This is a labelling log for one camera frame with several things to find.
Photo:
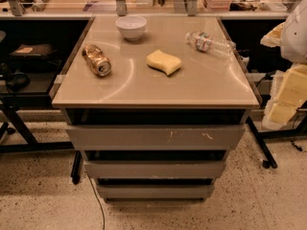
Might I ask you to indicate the grey bottom drawer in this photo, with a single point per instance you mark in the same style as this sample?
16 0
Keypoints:
159 192

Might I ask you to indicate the black table leg right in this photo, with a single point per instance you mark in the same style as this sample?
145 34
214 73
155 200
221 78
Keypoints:
269 162

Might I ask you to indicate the black bag on shelf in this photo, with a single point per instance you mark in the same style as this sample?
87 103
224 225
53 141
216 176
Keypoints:
32 52

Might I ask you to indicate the grey middle drawer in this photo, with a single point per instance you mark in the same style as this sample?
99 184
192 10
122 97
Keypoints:
156 169

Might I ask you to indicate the black table frame left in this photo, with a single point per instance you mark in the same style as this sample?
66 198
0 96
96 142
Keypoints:
10 104

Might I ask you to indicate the crushed gold soda can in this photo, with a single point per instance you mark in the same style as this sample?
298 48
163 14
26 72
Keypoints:
96 60

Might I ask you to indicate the clear plastic water bottle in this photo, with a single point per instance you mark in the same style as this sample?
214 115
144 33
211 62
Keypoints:
206 43

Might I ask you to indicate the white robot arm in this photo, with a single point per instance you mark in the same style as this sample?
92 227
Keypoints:
289 88

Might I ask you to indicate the yellow sponge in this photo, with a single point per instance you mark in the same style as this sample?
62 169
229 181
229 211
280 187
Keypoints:
163 62

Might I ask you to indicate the grey top drawer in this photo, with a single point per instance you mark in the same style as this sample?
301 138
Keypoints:
151 137

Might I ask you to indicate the black headphones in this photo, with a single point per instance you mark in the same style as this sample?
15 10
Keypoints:
13 80

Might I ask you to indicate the white ceramic bowl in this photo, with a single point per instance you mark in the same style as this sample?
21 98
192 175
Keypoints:
131 27

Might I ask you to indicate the grey drawer cabinet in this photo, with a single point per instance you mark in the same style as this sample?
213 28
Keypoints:
205 90

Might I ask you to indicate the grey drawer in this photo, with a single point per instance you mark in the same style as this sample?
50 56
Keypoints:
159 192
151 137
156 169

